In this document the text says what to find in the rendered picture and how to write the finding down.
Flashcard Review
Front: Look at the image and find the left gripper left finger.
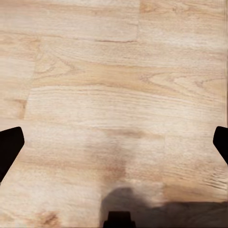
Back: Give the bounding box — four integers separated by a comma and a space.
0, 126, 25, 184

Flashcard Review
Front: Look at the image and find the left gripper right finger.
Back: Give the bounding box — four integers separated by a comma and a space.
213, 126, 228, 165

